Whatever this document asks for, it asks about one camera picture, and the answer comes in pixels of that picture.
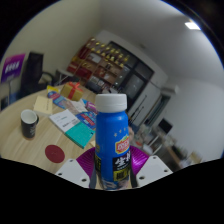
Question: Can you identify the flat round red coaster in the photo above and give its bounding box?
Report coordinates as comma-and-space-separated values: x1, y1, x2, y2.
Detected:
44, 144, 66, 164

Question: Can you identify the blue white-capped drink bottle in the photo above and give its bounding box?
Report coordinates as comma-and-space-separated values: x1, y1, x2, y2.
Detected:
94, 93, 132, 192

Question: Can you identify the rectangular ceiling light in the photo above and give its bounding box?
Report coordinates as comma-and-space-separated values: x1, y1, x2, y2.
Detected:
184, 20, 202, 32

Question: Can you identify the thin yellow book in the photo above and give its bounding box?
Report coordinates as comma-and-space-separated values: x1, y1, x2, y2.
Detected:
46, 84, 63, 96

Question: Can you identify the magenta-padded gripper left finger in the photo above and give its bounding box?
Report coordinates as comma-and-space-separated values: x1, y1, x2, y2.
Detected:
54, 147, 98, 189

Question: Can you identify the beige notebook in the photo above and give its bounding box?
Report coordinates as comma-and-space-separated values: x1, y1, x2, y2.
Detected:
33, 95, 54, 116

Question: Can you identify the small white side table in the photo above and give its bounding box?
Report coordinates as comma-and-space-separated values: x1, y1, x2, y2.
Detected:
54, 68, 80, 86

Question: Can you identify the white air conditioner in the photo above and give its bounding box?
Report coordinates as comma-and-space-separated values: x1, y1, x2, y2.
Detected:
160, 83, 181, 96

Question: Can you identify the purple sign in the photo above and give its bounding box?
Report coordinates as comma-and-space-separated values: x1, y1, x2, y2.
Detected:
0, 53, 27, 84

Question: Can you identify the pink packet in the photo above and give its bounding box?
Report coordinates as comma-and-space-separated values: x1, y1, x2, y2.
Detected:
85, 101, 98, 114

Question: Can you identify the black office chair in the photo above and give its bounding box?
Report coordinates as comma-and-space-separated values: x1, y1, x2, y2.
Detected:
20, 51, 55, 98

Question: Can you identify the black mug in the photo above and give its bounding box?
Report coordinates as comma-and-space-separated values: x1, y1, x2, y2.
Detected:
20, 109, 40, 139

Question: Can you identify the blue magazine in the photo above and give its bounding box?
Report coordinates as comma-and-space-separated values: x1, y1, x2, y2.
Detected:
47, 91, 88, 114
75, 111, 98, 129

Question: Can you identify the wooden trophy shelf unit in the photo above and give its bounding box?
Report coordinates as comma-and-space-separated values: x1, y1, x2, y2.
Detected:
66, 37, 131, 96

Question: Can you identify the yellow red-ribboned gift box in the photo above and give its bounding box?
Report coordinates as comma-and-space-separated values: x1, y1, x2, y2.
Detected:
59, 81, 85, 102

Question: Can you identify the black computer monitor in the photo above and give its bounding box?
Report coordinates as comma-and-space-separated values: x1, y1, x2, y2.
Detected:
157, 118, 174, 134

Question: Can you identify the dark glass door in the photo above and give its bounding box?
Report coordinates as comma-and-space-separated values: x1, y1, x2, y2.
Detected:
111, 41, 155, 105

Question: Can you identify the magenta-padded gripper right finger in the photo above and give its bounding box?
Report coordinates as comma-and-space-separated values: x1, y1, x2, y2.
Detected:
129, 145, 174, 189

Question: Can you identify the teal book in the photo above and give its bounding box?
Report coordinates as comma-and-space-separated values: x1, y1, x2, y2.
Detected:
64, 121, 96, 149

